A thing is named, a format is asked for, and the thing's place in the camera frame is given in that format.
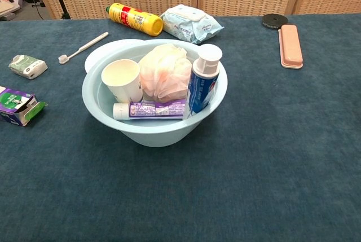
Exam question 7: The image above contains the pink toothbrush case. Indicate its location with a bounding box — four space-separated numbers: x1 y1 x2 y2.
278 24 304 69

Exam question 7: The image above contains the pink bath pouf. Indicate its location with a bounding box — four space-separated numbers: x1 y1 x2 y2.
138 43 193 104

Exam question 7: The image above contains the yellow plastic bottle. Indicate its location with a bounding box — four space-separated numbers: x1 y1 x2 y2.
105 2 164 37

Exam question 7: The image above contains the purple green box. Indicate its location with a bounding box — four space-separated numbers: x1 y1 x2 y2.
0 86 48 127

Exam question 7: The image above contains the light blue wet wipes pack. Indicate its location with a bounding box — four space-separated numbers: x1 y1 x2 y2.
159 4 225 45

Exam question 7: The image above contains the dark blue table cloth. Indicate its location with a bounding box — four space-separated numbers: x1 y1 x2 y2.
0 13 361 242

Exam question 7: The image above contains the white toothbrush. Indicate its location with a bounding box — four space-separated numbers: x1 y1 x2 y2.
58 32 109 65

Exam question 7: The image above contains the white paper cup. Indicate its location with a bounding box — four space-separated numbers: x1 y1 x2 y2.
100 59 144 104

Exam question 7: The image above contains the black round disc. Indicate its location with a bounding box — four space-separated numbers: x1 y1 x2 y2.
261 13 289 31

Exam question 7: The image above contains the light blue plastic basin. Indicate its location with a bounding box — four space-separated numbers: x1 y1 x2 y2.
81 38 228 148

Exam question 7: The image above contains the purple toothpaste tube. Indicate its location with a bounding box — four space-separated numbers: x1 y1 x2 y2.
113 98 188 121

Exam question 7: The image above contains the blue toothpaste tube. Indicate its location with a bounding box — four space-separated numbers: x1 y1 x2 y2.
187 43 223 118

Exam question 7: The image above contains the small green tissue pack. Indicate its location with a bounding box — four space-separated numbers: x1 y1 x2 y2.
8 54 49 80

